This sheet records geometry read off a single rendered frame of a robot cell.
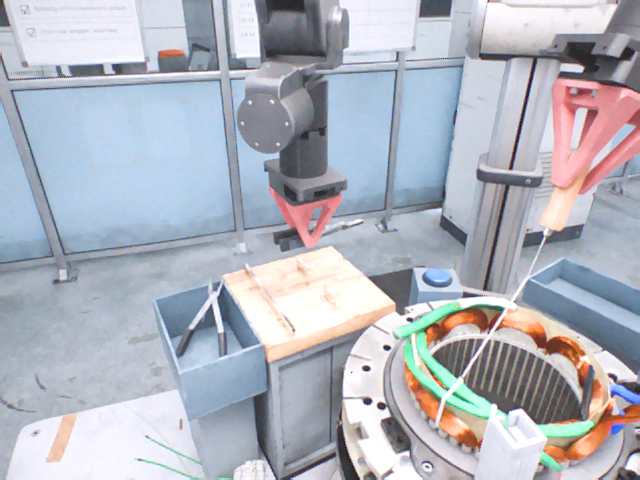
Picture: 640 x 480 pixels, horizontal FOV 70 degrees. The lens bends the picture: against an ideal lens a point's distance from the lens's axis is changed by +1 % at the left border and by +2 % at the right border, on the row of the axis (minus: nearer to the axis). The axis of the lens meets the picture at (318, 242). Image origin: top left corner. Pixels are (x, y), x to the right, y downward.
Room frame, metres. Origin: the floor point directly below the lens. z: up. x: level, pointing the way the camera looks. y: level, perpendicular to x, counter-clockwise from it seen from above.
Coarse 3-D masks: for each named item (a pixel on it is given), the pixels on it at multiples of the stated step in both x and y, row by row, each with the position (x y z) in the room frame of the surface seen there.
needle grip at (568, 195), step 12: (588, 168) 0.33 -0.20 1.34; (576, 180) 0.33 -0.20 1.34; (552, 192) 0.34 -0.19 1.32; (564, 192) 0.33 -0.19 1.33; (576, 192) 0.33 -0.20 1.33; (552, 204) 0.33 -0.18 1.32; (564, 204) 0.32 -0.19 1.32; (552, 216) 0.32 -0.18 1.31; (564, 216) 0.32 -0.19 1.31; (552, 228) 0.32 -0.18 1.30
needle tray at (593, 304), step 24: (552, 264) 0.63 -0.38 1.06; (576, 264) 0.64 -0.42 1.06; (528, 288) 0.59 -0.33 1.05; (552, 288) 0.62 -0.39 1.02; (576, 288) 0.62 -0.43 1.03; (600, 288) 0.60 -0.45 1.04; (624, 288) 0.58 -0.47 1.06; (552, 312) 0.55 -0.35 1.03; (576, 312) 0.53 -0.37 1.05; (600, 312) 0.51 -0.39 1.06; (624, 312) 0.56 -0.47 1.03; (600, 336) 0.50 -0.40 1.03; (624, 336) 0.48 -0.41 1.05; (624, 360) 0.48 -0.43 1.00
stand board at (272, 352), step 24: (264, 264) 0.63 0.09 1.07; (288, 264) 0.63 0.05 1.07; (312, 264) 0.63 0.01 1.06; (336, 264) 0.63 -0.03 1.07; (240, 288) 0.57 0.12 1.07; (288, 288) 0.57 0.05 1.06; (312, 288) 0.57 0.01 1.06; (336, 288) 0.57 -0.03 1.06; (360, 288) 0.57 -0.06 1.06; (264, 312) 0.51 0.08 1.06; (288, 312) 0.51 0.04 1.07; (312, 312) 0.51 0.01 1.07; (336, 312) 0.51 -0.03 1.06; (360, 312) 0.51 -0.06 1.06; (384, 312) 0.52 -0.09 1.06; (264, 336) 0.46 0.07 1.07; (288, 336) 0.46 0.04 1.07; (312, 336) 0.46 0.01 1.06; (336, 336) 0.48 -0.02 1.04
